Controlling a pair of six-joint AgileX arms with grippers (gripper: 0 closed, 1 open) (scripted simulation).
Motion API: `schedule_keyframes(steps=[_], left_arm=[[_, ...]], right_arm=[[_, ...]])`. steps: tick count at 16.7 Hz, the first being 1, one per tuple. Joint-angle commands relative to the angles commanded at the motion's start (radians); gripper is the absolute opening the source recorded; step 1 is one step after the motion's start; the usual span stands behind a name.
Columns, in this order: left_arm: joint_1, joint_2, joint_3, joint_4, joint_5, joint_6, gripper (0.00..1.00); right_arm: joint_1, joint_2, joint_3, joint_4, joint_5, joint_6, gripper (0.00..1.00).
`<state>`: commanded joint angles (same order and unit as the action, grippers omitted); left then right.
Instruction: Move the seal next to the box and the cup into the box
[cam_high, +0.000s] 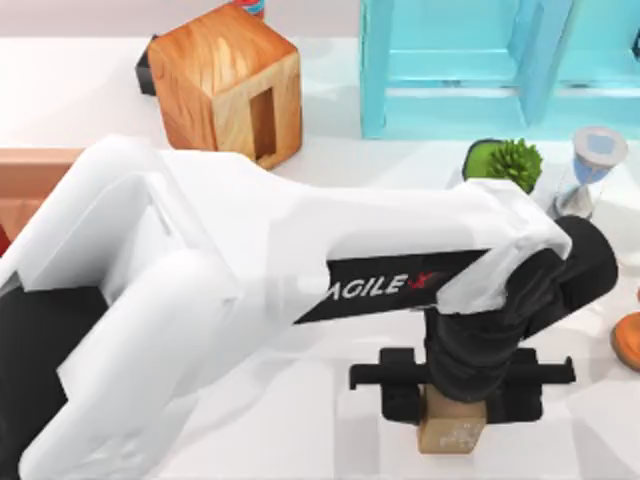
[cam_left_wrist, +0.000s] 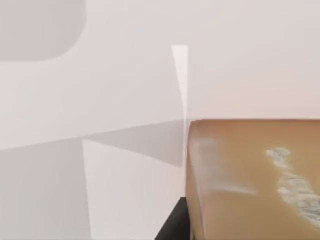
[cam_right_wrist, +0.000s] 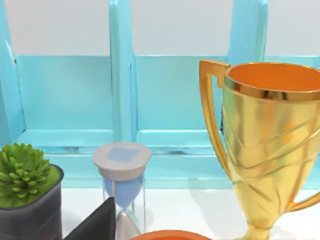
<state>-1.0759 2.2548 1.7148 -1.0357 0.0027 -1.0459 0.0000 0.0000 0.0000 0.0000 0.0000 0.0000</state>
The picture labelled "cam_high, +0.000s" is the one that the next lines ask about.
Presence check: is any small brown cardboard box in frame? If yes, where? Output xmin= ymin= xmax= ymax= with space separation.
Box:
xmin=416 ymin=383 xmax=489 ymax=443

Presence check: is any salmon-coloured shallow box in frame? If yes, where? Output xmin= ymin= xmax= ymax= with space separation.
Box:
xmin=0 ymin=147 xmax=85 ymax=257

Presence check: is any black box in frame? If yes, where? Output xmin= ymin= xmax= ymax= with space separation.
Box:
xmin=134 ymin=48 xmax=159 ymax=97

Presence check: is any wooden block with slot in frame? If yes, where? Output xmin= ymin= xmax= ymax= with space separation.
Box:
xmin=146 ymin=6 xmax=303 ymax=171

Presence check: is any round brown bread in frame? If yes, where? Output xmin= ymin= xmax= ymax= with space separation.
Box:
xmin=611 ymin=310 xmax=640 ymax=374

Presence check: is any hourglass with blue sand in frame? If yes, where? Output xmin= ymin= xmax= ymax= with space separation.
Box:
xmin=551 ymin=125 xmax=629 ymax=220

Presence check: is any green potted plant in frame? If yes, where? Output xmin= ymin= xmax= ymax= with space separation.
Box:
xmin=461 ymin=138 xmax=545 ymax=195

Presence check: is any light blue rack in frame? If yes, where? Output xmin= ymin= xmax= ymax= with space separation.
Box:
xmin=359 ymin=0 xmax=640 ymax=141

